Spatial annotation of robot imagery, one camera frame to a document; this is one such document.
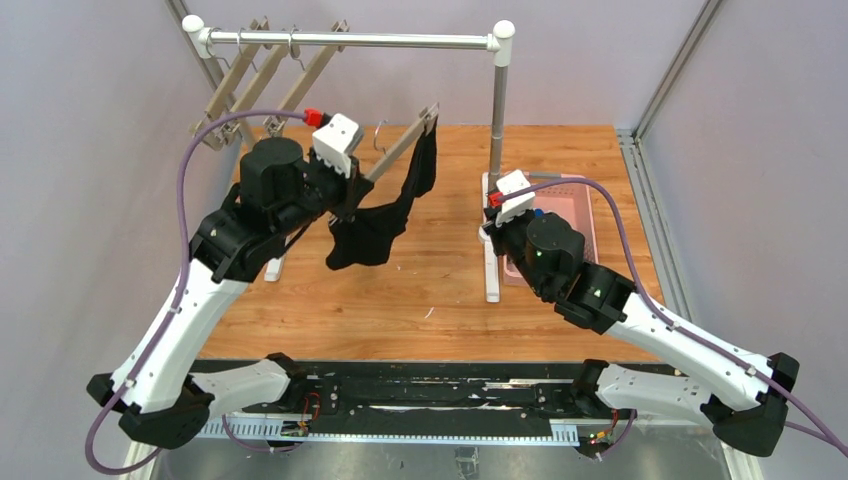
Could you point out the beige hanger with blue underwear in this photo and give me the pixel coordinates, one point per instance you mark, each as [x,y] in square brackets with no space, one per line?
[273,125]

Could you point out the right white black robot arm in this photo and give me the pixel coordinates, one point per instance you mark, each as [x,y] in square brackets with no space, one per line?
[740,396]

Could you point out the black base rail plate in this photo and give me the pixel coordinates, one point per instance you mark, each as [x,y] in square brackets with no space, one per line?
[441,400]

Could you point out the white silver clothes rack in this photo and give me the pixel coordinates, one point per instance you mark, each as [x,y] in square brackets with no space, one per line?
[499,42]

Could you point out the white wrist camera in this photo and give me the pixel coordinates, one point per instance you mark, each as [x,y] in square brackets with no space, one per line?
[334,139]
[515,198]

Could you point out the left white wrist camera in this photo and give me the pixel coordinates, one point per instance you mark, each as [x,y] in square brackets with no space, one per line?
[334,139]

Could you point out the pink plastic basket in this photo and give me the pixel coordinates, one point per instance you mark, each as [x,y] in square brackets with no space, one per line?
[570,201]

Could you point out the empty beige hanger far left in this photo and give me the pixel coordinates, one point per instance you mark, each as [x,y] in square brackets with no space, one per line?
[223,98]

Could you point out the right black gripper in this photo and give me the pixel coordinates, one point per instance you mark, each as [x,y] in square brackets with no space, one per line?
[499,234]

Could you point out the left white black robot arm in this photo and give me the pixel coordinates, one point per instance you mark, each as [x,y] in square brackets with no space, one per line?
[281,190]

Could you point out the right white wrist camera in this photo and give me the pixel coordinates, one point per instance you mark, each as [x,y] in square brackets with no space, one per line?
[515,198]

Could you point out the beige clip hanger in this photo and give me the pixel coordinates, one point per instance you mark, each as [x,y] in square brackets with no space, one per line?
[254,89]

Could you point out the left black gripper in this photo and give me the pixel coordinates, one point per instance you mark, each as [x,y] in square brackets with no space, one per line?
[351,192]

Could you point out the beige hanger with black underwear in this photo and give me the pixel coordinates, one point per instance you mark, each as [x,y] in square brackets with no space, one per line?
[424,125]

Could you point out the black underwear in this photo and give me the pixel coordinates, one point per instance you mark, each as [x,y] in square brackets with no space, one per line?
[368,237]

